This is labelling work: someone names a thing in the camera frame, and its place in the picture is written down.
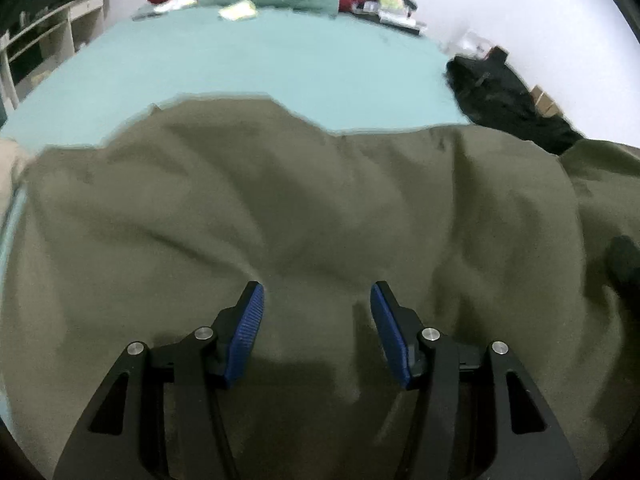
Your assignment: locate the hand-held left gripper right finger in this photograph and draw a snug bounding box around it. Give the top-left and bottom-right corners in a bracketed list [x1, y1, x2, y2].
[370, 281, 581, 480]

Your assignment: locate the yellow green packet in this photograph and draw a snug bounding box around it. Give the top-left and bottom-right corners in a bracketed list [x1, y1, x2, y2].
[218, 1, 257, 22]

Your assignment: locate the cardboard box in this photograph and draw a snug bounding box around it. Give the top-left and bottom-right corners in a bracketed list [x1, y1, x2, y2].
[530, 85, 562, 117]

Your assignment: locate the beige garment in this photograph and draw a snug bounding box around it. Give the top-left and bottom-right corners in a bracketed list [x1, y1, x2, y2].
[0, 137, 37, 197]

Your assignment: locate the printed leaflet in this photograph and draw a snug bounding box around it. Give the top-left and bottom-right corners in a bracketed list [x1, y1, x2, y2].
[132, 0, 196, 22]

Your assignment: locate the beige wooden desk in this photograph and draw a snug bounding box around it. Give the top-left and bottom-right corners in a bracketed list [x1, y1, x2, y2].
[0, 0, 111, 111]

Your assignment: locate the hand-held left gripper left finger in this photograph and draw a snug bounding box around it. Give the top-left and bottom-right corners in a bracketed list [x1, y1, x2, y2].
[52, 281, 266, 480]

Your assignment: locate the olive green jacket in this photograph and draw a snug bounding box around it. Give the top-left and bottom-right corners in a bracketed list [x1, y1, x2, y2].
[0, 96, 640, 480]

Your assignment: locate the black bag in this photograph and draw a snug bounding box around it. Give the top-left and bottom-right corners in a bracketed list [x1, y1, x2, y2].
[444, 47, 586, 156]

